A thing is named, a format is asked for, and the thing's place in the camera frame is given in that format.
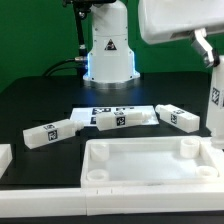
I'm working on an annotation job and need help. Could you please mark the white marker sheet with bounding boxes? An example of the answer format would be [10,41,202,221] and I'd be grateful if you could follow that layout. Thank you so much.
[70,105,159,127]

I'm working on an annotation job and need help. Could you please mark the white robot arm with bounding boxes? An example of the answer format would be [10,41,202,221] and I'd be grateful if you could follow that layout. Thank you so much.
[83,0,224,89]

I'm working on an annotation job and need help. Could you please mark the black cables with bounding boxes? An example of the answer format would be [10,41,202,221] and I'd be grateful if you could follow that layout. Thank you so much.
[41,57,88,78]

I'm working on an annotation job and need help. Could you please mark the white desk top tray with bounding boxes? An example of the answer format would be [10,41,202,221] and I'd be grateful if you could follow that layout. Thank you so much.
[81,136,224,188]

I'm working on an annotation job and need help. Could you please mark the white left fence block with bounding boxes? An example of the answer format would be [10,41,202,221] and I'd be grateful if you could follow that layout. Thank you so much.
[0,144,12,178]

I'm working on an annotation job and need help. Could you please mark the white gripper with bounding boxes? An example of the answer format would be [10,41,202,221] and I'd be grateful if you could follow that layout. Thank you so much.
[138,0,224,68]

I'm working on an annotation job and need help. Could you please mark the white front fence rail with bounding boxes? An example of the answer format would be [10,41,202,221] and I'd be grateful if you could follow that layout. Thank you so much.
[0,184,224,218]

